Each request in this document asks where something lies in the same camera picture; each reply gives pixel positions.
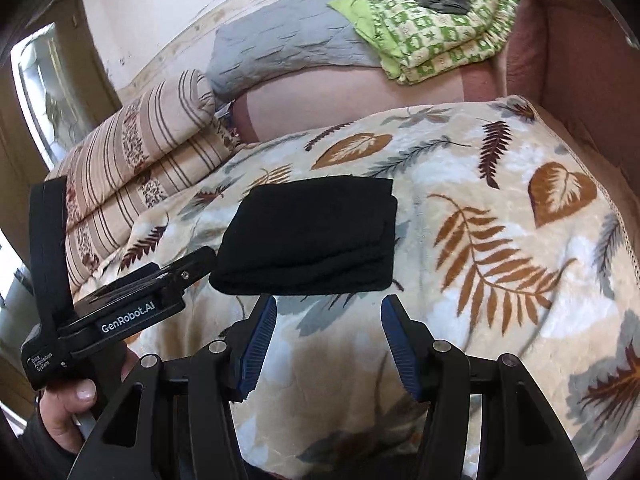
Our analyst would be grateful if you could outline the black pants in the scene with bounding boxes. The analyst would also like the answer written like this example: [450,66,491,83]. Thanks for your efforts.
[209,176,399,295]

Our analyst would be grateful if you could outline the leaf print blanket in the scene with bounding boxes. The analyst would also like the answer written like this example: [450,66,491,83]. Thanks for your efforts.
[75,95,640,476]

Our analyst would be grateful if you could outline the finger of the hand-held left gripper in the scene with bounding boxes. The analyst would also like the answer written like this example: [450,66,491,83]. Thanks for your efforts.
[75,246,219,308]

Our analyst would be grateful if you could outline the window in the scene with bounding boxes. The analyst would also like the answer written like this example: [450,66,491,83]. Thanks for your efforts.
[10,24,78,172]

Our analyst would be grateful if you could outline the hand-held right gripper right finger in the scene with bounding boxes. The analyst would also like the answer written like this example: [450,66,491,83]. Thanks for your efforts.
[380,295,589,480]

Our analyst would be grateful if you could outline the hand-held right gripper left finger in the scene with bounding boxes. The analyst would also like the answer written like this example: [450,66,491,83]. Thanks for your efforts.
[67,295,278,480]

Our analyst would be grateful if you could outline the striped beige folded quilt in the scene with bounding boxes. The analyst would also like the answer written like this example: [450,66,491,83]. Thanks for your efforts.
[46,69,247,295]

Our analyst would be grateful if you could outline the pink sofa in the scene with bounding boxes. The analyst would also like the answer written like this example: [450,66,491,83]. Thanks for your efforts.
[234,0,640,188]

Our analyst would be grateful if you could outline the grey quilted blanket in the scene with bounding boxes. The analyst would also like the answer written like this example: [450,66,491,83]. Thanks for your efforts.
[204,0,385,102]

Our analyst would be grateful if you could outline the green patterned folded quilt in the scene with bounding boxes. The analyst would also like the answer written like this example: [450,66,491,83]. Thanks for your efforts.
[327,0,524,86]

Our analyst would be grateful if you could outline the person's left hand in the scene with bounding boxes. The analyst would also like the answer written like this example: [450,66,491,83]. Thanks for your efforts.
[40,347,142,457]

